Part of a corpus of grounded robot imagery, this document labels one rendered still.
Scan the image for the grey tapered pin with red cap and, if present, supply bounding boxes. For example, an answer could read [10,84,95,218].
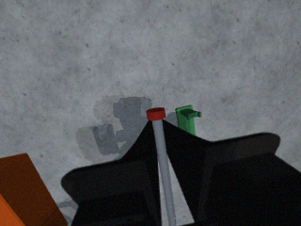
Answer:
[146,107,177,226]

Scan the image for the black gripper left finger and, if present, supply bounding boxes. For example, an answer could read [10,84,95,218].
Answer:
[61,121,163,226]

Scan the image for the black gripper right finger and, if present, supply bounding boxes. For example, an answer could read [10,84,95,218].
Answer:
[162,119,281,222]

